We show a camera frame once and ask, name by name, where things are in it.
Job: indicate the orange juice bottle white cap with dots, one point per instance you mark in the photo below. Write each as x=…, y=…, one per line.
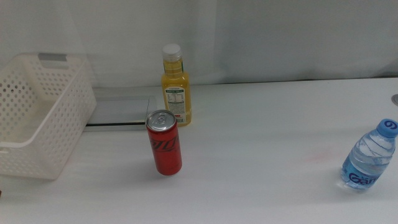
x=175, y=81

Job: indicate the red soda can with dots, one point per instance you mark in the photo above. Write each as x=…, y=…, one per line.
x=164, y=149

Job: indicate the clear water bottle blue cap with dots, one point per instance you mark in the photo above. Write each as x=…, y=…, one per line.
x=367, y=155

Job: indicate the white backdrop curtain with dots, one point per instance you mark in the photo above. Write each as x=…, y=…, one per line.
x=248, y=40

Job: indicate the white perforated plastic basket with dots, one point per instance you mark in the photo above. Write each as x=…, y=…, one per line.
x=62, y=124

